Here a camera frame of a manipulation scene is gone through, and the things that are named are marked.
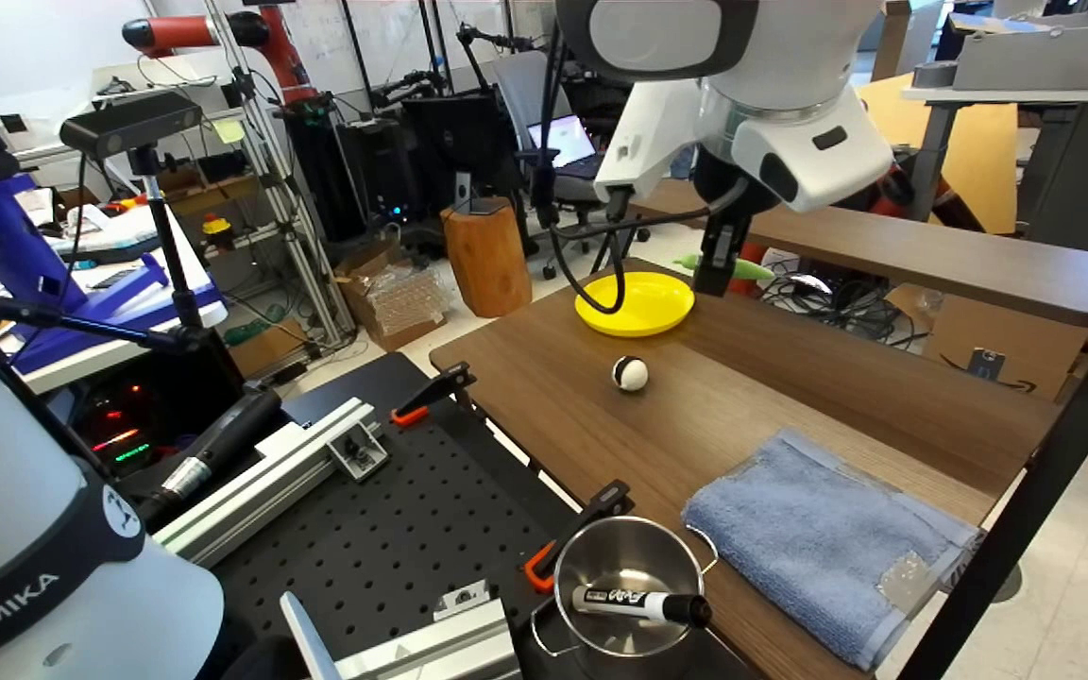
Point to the black and white marker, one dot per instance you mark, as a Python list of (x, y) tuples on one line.
[(681, 611)]

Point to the white Franka robot base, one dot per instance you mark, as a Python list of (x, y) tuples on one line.
[(28, 542)]

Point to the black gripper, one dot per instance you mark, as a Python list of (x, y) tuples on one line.
[(727, 222)]

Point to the black and white ball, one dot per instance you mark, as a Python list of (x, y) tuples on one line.
[(629, 370)]

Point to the small cardboard floor box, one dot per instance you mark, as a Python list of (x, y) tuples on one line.
[(395, 304)]

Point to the black computer tower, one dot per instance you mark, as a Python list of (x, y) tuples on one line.
[(456, 144)]

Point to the black clamp with orange grip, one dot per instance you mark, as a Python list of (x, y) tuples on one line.
[(445, 383), (606, 499)]

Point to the large flat cardboard sheet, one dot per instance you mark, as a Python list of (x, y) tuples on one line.
[(982, 154)]

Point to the black handheld tool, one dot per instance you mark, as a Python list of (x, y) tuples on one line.
[(225, 438)]

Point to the long aluminium extrusion rail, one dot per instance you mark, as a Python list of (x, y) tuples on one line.
[(281, 476)]

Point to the black perforated breadboard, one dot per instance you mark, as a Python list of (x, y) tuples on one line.
[(445, 514)]

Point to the red robot arm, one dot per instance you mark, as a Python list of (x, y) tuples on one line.
[(190, 30)]

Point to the blue and white machine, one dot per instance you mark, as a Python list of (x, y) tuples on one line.
[(16, 251)]

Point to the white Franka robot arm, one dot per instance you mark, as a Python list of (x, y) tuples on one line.
[(721, 126)]

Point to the metal shelving rack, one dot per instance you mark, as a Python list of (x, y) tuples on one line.
[(281, 189)]

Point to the raised wooden table shelf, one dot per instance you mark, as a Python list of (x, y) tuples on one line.
[(948, 260)]

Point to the short aluminium extrusion rail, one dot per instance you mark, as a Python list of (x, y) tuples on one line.
[(445, 644)]

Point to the black camera on stand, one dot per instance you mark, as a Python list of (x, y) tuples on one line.
[(132, 124)]

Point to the small metal pot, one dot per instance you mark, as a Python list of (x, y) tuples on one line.
[(620, 553)]

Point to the yellow bowl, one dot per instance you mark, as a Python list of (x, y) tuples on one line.
[(650, 306)]

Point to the blue folded towel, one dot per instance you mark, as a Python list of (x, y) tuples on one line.
[(823, 542)]

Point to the grey office desk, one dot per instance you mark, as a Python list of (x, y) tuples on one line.
[(1076, 163)]

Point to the small black bracket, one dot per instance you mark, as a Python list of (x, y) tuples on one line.
[(984, 364)]

